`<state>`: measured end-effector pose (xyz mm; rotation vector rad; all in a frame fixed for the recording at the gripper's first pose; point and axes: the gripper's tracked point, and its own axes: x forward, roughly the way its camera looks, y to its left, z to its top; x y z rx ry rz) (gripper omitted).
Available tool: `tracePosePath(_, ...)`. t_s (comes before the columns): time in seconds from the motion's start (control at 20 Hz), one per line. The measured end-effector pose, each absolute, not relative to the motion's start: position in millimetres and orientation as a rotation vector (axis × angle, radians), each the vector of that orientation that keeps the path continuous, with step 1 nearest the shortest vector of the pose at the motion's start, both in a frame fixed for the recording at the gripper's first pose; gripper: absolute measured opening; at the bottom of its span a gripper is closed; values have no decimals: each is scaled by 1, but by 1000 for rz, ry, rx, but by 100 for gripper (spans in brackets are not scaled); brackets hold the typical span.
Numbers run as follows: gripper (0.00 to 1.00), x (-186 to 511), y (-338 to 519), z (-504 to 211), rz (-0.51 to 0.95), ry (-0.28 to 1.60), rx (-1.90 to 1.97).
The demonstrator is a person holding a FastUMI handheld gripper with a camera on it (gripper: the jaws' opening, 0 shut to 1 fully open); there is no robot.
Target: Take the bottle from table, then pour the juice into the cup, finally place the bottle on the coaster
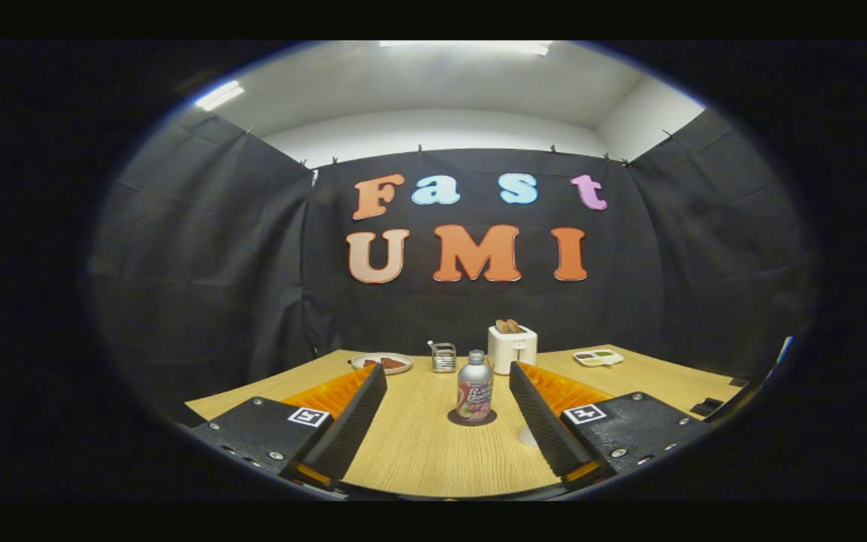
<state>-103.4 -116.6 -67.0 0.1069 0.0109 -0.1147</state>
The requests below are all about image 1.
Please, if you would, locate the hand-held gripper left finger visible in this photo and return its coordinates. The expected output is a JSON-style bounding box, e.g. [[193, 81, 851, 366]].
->
[[191, 362, 388, 490]]

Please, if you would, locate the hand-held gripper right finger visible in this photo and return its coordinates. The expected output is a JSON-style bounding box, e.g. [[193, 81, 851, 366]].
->
[[509, 361, 709, 490]]

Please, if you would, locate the silver juice bottle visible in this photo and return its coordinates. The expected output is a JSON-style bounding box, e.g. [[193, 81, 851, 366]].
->
[[456, 349, 494, 422]]

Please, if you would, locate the dark brown round coaster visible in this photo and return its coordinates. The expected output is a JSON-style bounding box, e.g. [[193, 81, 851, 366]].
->
[[447, 407, 497, 428]]

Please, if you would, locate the wooden table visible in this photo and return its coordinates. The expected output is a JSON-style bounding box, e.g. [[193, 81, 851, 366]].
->
[[185, 344, 743, 499]]

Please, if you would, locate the white plate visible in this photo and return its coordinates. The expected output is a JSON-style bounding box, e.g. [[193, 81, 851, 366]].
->
[[351, 352, 414, 376]]

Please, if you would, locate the white toaster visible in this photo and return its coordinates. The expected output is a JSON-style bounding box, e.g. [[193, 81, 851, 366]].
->
[[488, 326, 538, 376]]

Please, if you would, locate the white compartment tray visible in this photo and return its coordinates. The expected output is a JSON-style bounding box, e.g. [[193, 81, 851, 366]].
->
[[573, 349, 625, 368]]

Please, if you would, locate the small glass jar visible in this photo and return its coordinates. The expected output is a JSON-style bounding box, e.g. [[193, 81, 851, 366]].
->
[[427, 340, 458, 374]]

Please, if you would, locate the black backdrop cloth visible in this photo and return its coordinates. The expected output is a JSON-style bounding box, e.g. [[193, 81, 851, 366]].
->
[[87, 105, 818, 424]]

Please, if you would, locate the ceiling light panel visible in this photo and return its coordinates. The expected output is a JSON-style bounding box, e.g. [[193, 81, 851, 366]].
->
[[194, 81, 245, 111]]

